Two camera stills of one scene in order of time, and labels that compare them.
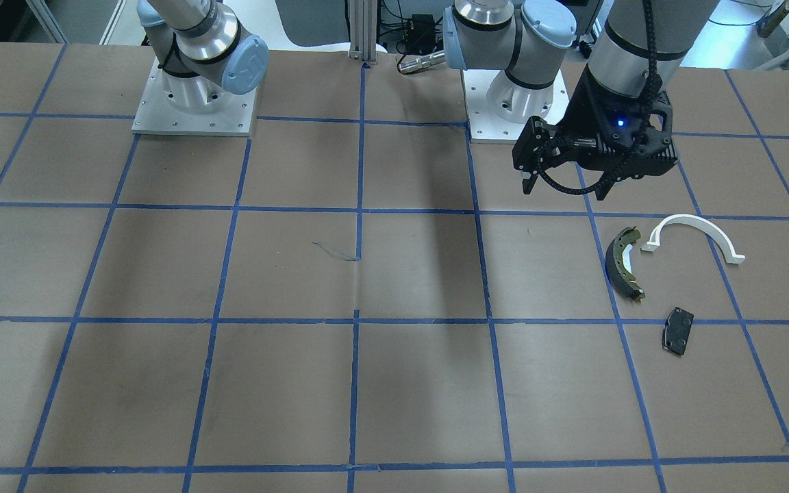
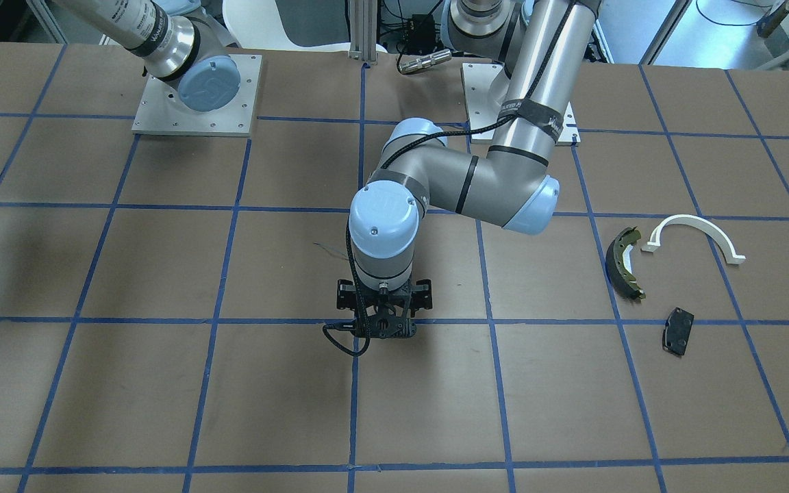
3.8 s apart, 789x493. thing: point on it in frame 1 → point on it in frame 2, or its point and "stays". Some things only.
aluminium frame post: (363, 30) stays
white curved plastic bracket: (653, 241) stays
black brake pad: (677, 331) stays
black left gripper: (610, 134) → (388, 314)
